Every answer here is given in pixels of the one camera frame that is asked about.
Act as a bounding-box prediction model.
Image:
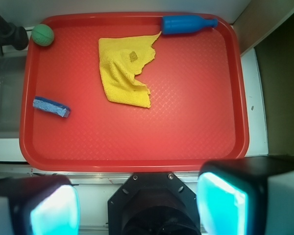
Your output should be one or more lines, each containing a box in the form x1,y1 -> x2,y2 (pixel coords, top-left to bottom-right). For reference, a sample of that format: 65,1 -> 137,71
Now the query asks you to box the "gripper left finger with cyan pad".
0,175 -> 80,235

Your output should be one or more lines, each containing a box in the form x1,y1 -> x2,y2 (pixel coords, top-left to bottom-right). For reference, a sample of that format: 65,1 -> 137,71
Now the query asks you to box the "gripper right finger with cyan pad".
196,156 -> 294,235

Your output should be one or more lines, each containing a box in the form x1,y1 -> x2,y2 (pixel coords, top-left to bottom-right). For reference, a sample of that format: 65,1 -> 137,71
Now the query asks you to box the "blue sponge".
33,96 -> 71,118

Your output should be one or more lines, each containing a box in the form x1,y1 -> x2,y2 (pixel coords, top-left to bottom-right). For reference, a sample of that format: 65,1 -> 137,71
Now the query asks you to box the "red plastic tray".
20,12 -> 249,172

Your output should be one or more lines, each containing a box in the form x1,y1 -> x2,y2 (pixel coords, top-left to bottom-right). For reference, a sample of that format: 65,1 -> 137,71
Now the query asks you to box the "metal sink basin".
0,55 -> 26,139

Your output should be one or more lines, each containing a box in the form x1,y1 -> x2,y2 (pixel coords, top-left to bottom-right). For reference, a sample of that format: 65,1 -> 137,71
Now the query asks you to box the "yellow cloth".
98,32 -> 161,108

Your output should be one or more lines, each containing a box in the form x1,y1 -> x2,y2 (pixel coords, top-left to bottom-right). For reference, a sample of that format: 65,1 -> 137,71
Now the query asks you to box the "green ball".
31,24 -> 54,47

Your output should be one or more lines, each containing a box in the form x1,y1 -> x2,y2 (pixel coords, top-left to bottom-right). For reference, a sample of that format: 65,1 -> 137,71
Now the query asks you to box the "black faucet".
0,15 -> 29,56

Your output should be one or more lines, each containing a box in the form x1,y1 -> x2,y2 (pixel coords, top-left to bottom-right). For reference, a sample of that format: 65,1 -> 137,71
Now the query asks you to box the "blue plastic bottle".
161,15 -> 218,35

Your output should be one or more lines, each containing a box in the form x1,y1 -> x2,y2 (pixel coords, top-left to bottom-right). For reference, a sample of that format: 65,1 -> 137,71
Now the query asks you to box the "black octagonal mount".
107,172 -> 201,235

